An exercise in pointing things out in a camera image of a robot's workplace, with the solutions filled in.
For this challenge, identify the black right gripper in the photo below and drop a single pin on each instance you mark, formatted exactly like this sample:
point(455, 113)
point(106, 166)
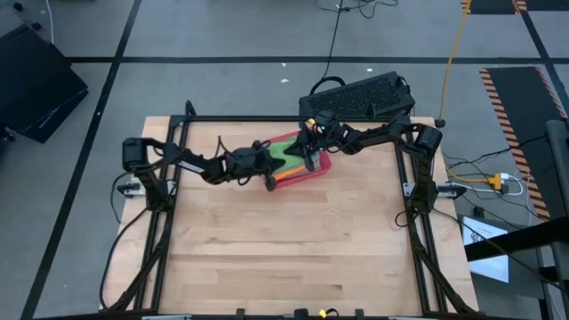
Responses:
point(311, 144)

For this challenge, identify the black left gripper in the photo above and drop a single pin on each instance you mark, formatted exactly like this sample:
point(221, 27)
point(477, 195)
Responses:
point(262, 162)

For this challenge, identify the bright green microfiber towel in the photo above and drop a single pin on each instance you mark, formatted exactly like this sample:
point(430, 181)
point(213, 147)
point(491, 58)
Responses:
point(286, 164)

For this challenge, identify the orange microfiber towel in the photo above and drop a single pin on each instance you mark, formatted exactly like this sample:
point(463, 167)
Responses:
point(291, 172)

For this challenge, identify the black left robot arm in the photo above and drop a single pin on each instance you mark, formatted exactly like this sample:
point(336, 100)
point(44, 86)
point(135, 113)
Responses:
point(191, 164)

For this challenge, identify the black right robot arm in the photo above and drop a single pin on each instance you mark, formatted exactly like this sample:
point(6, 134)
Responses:
point(382, 138)

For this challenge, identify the red plastic tray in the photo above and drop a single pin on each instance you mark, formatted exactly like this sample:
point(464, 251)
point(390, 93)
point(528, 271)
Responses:
point(324, 166)

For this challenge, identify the black perforated computer case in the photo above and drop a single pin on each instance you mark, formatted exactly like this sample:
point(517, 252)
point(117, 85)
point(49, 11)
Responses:
point(355, 100)

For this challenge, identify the yellow power adapter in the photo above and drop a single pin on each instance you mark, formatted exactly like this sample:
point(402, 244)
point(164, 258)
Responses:
point(494, 180)

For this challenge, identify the white paper sheet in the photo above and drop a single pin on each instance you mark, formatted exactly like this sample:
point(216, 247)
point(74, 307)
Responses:
point(489, 269)

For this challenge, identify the hazard-striped black floor mat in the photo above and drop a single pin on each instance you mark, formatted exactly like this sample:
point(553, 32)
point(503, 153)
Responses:
point(493, 5)
point(524, 111)

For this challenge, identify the black metal beam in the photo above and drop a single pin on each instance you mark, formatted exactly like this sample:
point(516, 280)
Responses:
point(524, 237)

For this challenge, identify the black floor crate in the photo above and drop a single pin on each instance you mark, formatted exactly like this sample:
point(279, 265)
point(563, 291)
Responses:
point(35, 84)

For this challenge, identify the black aluminium table frame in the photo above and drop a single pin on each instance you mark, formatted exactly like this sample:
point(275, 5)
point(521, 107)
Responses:
point(289, 222)

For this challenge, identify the black table-level camera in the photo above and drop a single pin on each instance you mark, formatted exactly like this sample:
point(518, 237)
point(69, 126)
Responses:
point(301, 313)

